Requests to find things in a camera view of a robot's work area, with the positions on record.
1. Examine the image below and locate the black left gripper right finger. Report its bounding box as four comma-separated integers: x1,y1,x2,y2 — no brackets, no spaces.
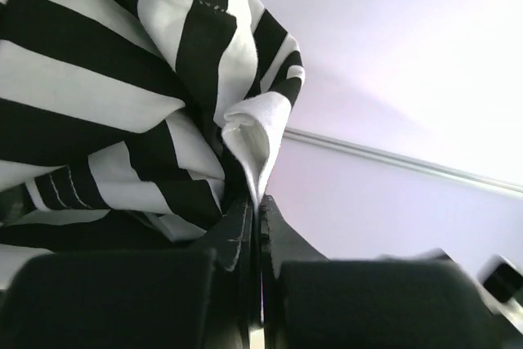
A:
260,196,502,348

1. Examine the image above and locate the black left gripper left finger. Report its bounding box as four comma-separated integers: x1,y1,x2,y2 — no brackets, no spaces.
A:
1,199,253,348

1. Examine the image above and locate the black white striped tank top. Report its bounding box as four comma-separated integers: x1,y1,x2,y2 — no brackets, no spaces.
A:
1,0,305,287

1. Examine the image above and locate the aluminium frame rail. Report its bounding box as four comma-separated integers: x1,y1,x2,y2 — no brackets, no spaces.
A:
284,128,522,195

